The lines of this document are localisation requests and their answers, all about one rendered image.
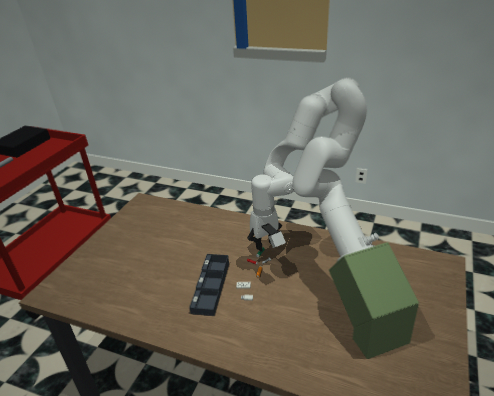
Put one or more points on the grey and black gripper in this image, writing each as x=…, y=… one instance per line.
x=255, y=227

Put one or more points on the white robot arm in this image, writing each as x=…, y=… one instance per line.
x=310, y=179

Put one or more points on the white domino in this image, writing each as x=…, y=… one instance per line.
x=243, y=285

